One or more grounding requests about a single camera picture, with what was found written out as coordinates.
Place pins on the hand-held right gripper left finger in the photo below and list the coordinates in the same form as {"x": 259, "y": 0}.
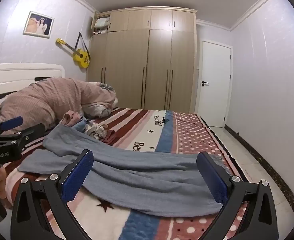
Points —
{"x": 77, "y": 180}

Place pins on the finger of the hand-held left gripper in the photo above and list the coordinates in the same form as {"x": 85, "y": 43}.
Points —
{"x": 32, "y": 131}
{"x": 12, "y": 123}

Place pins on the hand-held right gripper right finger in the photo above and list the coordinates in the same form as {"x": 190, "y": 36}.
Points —
{"x": 213, "y": 180}

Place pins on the blue-grey pants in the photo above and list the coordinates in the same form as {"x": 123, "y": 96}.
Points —
{"x": 142, "y": 177}

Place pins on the person's left hand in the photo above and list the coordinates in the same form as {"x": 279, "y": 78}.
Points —
{"x": 0, "y": 180}

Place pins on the pink fuzzy garment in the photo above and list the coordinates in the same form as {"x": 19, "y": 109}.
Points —
{"x": 70, "y": 117}

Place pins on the white headboard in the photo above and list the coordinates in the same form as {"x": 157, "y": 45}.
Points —
{"x": 17, "y": 76}

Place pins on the blue garment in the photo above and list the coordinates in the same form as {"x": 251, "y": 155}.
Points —
{"x": 80, "y": 126}

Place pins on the dark baseboard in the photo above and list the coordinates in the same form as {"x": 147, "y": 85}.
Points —
{"x": 262, "y": 165}

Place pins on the grey and white patterned garment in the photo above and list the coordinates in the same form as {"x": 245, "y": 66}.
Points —
{"x": 95, "y": 131}

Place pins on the maroon garment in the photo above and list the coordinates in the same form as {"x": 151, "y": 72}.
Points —
{"x": 109, "y": 136}

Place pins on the striped and dotted printed blanket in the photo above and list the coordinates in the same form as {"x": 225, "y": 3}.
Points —
{"x": 142, "y": 130}

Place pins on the yellow guitar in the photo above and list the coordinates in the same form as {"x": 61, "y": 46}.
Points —
{"x": 81, "y": 56}

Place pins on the beige wooden wardrobe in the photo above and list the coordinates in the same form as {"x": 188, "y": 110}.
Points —
{"x": 127, "y": 67}

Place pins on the white door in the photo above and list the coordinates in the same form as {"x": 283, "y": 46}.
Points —
{"x": 215, "y": 62}

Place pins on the dark patterned folded cloth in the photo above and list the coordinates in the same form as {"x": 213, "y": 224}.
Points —
{"x": 99, "y": 31}

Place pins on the folded white bedding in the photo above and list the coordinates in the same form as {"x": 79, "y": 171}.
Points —
{"x": 101, "y": 23}

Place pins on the framed wall picture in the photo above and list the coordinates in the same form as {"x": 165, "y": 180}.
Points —
{"x": 38, "y": 25}

